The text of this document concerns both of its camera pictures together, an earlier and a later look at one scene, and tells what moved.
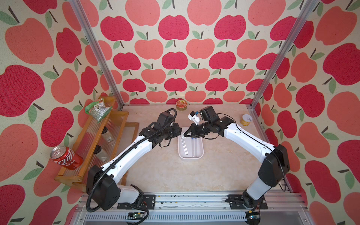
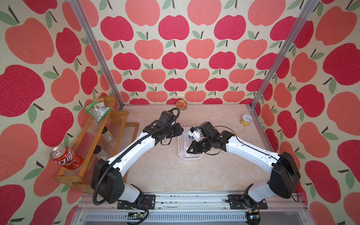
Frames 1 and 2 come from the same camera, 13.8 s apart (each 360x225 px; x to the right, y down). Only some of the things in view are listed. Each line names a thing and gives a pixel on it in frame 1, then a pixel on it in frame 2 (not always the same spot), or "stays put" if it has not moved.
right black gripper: [193, 131] → [195, 149]
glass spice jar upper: [107, 135] stays put
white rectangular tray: [189, 147] stays put
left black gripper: [178, 130] stays put
